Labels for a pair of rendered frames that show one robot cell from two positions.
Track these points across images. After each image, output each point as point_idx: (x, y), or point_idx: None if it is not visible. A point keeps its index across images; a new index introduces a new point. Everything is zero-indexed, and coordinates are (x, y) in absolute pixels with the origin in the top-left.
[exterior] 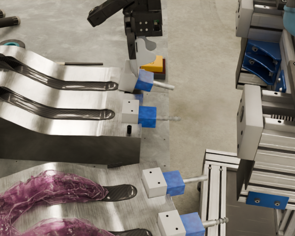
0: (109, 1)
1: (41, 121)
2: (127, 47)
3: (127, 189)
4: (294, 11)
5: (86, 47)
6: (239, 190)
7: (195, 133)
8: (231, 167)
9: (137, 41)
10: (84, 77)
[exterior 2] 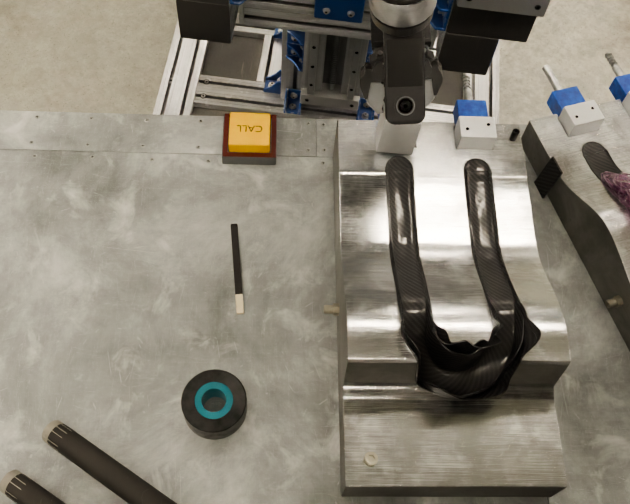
0: (411, 66)
1: (515, 259)
2: (166, 185)
3: (588, 154)
4: None
5: (169, 260)
6: (489, 61)
7: None
8: None
9: None
10: (376, 213)
